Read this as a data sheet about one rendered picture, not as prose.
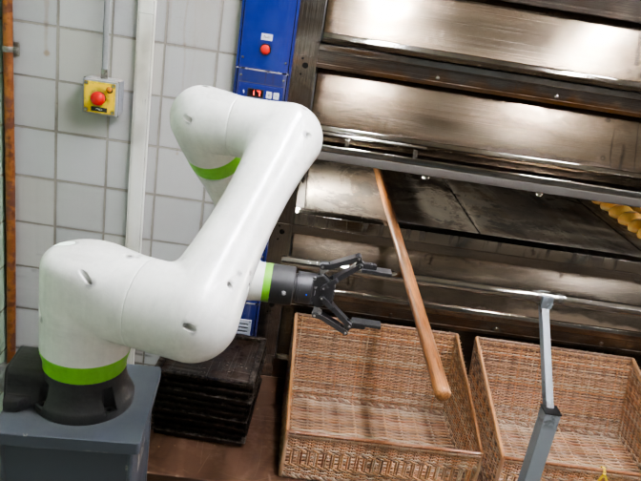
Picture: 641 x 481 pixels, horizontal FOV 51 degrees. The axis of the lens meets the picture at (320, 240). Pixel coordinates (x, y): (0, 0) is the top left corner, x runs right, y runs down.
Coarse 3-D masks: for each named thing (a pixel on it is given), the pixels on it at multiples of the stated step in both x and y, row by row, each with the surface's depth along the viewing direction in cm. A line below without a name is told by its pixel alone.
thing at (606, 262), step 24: (312, 216) 210; (336, 216) 213; (432, 240) 213; (456, 240) 213; (480, 240) 213; (504, 240) 215; (528, 240) 219; (576, 264) 216; (600, 264) 216; (624, 264) 216
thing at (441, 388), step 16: (384, 192) 237; (384, 208) 222; (400, 240) 190; (400, 256) 180; (416, 288) 160; (416, 304) 152; (416, 320) 146; (432, 336) 138; (432, 352) 131; (432, 368) 126; (432, 384) 123
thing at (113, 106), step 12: (84, 84) 189; (96, 84) 189; (108, 84) 189; (120, 84) 192; (84, 96) 190; (108, 96) 190; (120, 96) 194; (84, 108) 191; (96, 108) 191; (108, 108) 191; (120, 108) 195
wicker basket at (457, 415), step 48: (336, 336) 219; (384, 336) 220; (288, 384) 196; (336, 384) 221; (384, 384) 221; (288, 432) 178; (384, 432) 208; (432, 432) 212; (336, 480) 184; (384, 480) 184; (432, 480) 185
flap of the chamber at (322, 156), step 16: (336, 160) 189; (352, 160) 189; (368, 160) 189; (384, 160) 189; (432, 176) 190; (448, 176) 190; (464, 176) 190; (480, 176) 191; (544, 192) 192; (560, 192) 192; (576, 192) 192; (592, 192) 192
